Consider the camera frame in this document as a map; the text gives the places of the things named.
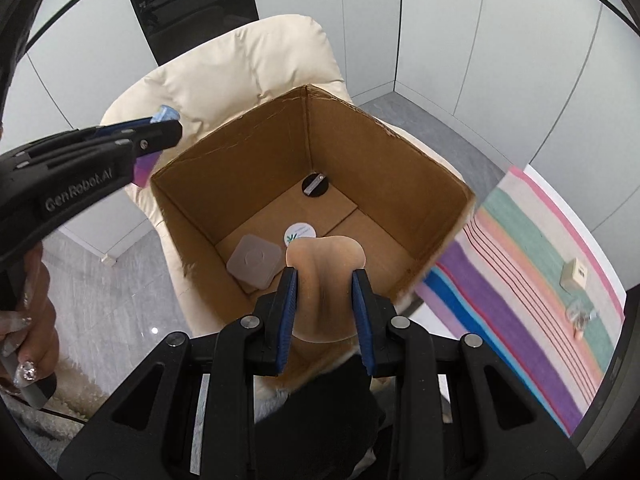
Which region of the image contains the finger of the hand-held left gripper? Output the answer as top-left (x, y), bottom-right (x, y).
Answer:
top-left (47, 116), bottom-right (157, 142)
top-left (10, 120), bottom-right (183, 173)

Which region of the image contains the beige silicone pad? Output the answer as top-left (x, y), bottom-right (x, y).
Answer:
top-left (285, 235), bottom-right (367, 345)

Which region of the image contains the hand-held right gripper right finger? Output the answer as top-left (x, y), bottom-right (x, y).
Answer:
top-left (351, 269), bottom-right (587, 480)

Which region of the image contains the beige square socket box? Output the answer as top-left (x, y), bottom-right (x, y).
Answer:
top-left (560, 258), bottom-right (587, 291)

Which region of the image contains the white fluffy rug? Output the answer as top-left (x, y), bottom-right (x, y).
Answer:
top-left (0, 360), bottom-right (108, 441)

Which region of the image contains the translucent square plastic lid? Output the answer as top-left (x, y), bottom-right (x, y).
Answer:
top-left (226, 234), bottom-right (281, 291)

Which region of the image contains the striped colourful mat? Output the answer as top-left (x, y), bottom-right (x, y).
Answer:
top-left (415, 165), bottom-right (627, 436)

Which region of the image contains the white disc with green print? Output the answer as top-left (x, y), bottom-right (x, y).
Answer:
top-left (283, 221), bottom-right (317, 247)

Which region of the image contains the small clear plastic item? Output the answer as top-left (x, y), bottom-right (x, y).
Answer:
top-left (565, 300), bottom-right (599, 333)

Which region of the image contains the person's left hand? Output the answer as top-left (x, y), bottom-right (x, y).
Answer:
top-left (0, 247), bottom-right (60, 397)

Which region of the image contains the brown cardboard box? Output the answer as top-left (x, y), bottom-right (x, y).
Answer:
top-left (150, 84), bottom-right (476, 391)

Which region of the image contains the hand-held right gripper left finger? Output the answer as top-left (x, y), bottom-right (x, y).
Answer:
top-left (59, 266), bottom-right (299, 480)

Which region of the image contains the blue and purple packet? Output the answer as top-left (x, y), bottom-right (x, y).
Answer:
top-left (132, 105), bottom-right (180, 188)

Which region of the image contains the black round puck with silver bar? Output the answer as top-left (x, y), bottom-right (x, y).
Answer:
top-left (301, 172), bottom-right (331, 197)

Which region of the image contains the black glass wall panel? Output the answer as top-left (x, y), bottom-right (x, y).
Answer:
top-left (117, 0), bottom-right (260, 67)

